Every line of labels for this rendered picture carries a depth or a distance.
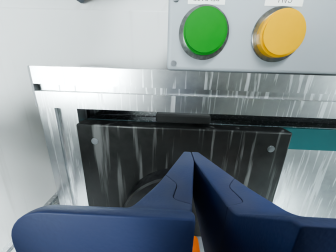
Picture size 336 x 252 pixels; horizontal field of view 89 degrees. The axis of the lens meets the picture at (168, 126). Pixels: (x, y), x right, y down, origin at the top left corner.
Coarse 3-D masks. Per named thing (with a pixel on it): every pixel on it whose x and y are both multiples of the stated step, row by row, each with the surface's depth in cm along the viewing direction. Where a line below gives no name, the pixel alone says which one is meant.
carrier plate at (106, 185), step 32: (96, 128) 19; (128, 128) 19; (160, 128) 19; (192, 128) 19; (224, 128) 19; (256, 128) 19; (96, 160) 20; (128, 160) 20; (160, 160) 20; (224, 160) 20; (256, 160) 20; (96, 192) 22; (128, 192) 22; (256, 192) 21
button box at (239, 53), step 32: (192, 0) 16; (224, 0) 16; (256, 0) 16; (288, 0) 15; (320, 0) 15; (256, 32) 16; (320, 32) 16; (192, 64) 18; (224, 64) 17; (256, 64) 17; (288, 64) 17; (320, 64) 17
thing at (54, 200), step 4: (56, 192) 30; (52, 196) 29; (56, 196) 29; (48, 200) 28; (52, 200) 28; (56, 200) 28; (44, 204) 27; (48, 204) 27; (52, 204) 27; (8, 244) 21; (12, 244) 21; (4, 248) 21; (8, 248) 21; (12, 248) 21
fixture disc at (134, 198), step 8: (168, 168) 20; (144, 176) 21; (152, 176) 20; (160, 176) 19; (136, 184) 21; (144, 184) 19; (152, 184) 19; (136, 192) 19; (144, 192) 19; (128, 200) 20; (136, 200) 20; (192, 200) 19; (192, 208) 20
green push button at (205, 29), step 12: (192, 12) 15; (204, 12) 15; (216, 12) 15; (192, 24) 15; (204, 24) 15; (216, 24) 15; (192, 36) 16; (204, 36) 16; (216, 36) 16; (192, 48) 16; (204, 48) 16; (216, 48) 16
